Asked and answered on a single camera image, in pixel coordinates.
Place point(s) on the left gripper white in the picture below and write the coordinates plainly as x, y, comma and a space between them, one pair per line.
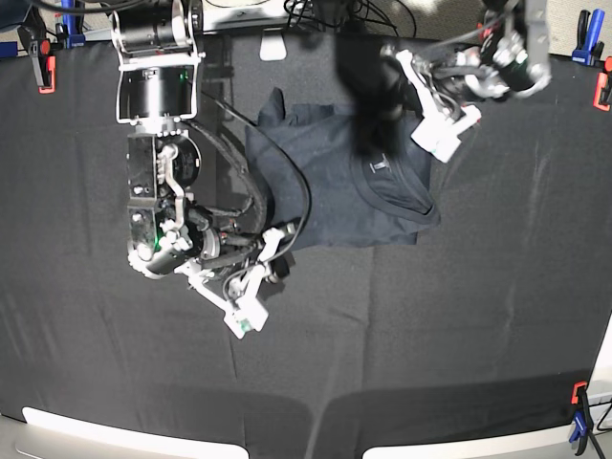
404, 86

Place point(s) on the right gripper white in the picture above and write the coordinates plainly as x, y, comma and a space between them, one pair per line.
271, 265

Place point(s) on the black t-shirt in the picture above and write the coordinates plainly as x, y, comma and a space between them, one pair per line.
369, 181

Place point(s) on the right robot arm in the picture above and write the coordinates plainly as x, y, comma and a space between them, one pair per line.
169, 231

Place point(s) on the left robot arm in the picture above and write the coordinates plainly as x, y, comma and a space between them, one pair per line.
506, 57

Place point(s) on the white tab on table edge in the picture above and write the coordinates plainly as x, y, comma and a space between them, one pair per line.
272, 46

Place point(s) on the blue clamp top right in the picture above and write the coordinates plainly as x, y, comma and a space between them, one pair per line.
589, 48

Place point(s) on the orange clamp top right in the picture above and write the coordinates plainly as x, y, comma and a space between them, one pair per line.
602, 95

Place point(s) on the black table cover cloth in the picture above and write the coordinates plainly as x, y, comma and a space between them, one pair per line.
480, 329

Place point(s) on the blue clamp top left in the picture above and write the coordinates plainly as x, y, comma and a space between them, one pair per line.
69, 27

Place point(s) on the orange clamp top left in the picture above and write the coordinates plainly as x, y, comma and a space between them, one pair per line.
40, 53

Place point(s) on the orange blue clamp bottom right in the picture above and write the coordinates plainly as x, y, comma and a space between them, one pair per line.
583, 433

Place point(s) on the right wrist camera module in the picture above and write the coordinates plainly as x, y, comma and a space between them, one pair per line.
246, 315

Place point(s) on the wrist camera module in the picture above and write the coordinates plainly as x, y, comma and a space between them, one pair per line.
246, 315
438, 137

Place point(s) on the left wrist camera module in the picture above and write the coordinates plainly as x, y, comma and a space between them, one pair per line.
438, 137

